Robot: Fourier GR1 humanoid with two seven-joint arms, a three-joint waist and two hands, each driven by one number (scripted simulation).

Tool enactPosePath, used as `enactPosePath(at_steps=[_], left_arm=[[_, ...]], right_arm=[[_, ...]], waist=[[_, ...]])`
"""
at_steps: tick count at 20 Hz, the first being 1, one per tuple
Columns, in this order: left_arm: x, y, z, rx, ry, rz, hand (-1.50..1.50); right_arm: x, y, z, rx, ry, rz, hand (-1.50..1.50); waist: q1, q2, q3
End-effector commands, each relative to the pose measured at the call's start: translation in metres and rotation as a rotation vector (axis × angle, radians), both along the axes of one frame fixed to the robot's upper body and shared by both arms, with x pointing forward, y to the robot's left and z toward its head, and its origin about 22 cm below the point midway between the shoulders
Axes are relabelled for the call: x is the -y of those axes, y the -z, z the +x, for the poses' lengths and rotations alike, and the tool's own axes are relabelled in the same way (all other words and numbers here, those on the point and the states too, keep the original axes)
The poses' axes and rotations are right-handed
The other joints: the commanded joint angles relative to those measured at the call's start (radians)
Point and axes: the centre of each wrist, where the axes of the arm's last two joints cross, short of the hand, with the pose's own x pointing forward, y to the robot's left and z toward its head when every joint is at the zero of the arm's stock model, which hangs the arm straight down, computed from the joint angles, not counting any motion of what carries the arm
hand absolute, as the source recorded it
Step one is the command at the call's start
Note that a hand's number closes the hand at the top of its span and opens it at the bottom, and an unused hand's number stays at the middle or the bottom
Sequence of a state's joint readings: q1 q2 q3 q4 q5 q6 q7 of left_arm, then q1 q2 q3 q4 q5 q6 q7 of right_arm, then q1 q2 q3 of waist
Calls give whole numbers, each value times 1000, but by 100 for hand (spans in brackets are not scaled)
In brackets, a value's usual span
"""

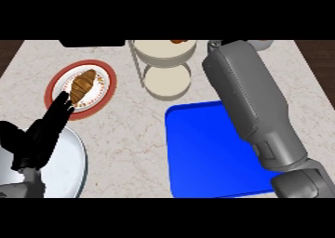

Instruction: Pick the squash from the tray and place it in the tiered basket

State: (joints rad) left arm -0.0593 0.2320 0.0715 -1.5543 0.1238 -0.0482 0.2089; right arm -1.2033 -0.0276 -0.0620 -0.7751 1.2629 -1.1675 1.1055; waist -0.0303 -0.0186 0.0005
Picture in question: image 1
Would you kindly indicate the black appliance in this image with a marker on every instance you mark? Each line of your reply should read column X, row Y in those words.
column 91, row 43

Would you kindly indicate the pale grey round object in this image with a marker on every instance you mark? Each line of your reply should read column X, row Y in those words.
column 263, row 44

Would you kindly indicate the red rimmed white plate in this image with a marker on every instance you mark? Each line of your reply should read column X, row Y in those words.
column 102, row 80

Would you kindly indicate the blue tray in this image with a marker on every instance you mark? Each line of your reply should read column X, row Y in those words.
column 207, row 148

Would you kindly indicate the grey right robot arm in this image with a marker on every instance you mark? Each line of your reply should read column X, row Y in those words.
column 254, row 105

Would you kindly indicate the pale grey plate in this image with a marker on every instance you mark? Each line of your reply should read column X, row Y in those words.
column 66, row 167

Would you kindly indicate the brown croissant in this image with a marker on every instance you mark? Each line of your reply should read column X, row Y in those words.
column 81, row 85

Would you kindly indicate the orange squash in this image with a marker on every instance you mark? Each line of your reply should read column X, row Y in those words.
column 179, row 41

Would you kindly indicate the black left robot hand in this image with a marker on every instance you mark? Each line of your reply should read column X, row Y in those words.
column 41, row 133

